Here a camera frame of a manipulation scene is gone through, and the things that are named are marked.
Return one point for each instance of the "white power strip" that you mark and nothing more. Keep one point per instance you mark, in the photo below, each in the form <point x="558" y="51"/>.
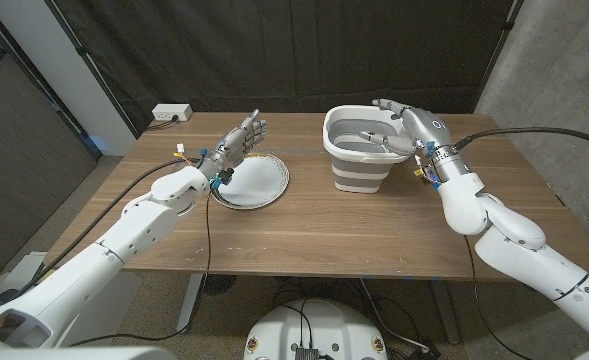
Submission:
<point x="171" y="111"/>

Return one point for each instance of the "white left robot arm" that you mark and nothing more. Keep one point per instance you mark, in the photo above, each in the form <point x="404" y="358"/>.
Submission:
<point x="124" y="240"/>

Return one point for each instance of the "black floor power adapter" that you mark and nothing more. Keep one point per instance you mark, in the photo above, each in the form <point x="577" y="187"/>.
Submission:
<point x="424" y="351"/>

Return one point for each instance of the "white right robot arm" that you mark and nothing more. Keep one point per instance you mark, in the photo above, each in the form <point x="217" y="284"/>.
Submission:
<point x="534" y="265"/>

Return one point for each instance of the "white robot torso base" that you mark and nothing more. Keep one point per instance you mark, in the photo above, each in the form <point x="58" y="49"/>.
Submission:
<point x="324" y="325"/>

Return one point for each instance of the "dark round floor disc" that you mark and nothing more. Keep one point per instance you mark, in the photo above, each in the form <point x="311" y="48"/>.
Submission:
<point x="219" y="284"/>

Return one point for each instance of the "dark wooden door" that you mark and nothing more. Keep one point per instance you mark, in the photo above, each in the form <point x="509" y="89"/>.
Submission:
<point x="19" y="160"/>

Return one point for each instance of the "white robot chest cover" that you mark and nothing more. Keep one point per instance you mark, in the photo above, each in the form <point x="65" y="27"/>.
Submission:
<point x="74" y="354"/>

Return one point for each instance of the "grey table leg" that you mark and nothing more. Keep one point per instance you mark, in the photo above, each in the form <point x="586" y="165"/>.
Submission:
<point x="446" y="315"/>
<point x="190" y="305"/>

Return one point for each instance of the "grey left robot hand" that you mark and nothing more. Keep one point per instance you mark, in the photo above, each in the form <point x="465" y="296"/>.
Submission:
<point x="234" y="147"/>

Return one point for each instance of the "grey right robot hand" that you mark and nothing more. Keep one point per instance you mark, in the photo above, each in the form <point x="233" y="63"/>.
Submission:
<point x="429" y="132"/>

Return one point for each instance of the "black backdrop curtain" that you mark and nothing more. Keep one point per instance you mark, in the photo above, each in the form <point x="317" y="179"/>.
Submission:
<point x="299" y="50"/>

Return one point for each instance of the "black backdrop stand pole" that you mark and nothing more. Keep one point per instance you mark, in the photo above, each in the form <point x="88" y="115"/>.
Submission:
<point x="500" y="45"/>
<point x="80" y="51"/>

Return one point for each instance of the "white paper plate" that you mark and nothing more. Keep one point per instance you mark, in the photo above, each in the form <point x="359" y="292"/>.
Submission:
<point x="259" y="182"/>

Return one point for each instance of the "grey electronics box on torso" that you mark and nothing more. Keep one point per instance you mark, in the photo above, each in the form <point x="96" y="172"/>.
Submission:
<point x="306" y="354"/>

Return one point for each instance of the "white grey collapsible bucket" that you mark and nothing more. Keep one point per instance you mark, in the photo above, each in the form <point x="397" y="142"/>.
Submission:
<point x="359" y="172"/>

